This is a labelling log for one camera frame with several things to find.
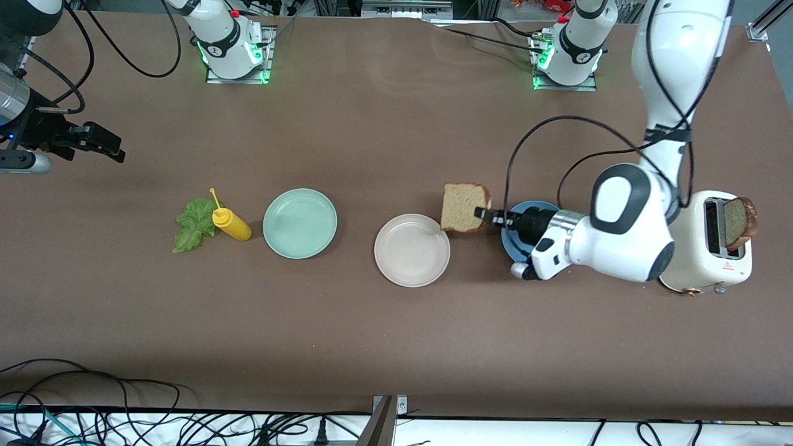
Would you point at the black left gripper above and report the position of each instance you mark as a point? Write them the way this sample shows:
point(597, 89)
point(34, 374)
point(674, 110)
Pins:
point(533, 223)

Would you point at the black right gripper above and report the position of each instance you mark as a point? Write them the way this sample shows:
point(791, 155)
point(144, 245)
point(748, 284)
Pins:
point(42, 134)

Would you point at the brown bread slice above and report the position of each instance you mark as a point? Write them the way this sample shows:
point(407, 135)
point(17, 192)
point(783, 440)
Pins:
point(461, 207)
point(740, 223)

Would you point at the green lettuce leaf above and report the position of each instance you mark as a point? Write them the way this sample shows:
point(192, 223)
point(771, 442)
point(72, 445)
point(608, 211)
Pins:
point(192, 226)

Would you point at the yellow squeeze bottle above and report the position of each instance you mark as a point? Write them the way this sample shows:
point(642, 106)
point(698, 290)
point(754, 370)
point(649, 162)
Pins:
point(232, 226)

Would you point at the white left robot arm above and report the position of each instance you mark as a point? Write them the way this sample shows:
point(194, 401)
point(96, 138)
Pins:
point(632, 241)

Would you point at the blue plate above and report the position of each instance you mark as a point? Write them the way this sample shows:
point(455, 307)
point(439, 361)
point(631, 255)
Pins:
point(514, 251)

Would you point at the beige plate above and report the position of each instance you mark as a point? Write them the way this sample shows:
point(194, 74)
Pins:
point(412, 251)

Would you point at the mint green plate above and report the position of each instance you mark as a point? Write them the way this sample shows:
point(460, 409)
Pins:
point(300, 223)

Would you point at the brown table mat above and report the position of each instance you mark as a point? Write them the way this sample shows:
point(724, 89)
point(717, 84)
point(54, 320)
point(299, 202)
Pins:
point(396, 347)

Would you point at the red orange object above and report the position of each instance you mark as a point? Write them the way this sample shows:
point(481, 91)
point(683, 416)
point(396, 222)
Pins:
point(551, 5)

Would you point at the grey device box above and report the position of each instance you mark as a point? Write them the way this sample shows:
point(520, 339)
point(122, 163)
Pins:
point(406, 7)

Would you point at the white toaster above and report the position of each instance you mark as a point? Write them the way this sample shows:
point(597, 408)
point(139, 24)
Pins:
point(731, 272)

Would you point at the black power plug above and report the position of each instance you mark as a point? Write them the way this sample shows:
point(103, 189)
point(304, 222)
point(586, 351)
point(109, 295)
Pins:
point(321, 433)

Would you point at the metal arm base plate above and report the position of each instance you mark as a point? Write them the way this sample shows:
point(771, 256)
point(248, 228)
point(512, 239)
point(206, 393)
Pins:
point(567, 88)
point(238, 81)

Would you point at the aluminium post with bracket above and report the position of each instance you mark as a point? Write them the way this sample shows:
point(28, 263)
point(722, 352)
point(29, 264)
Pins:
point(381, 427)

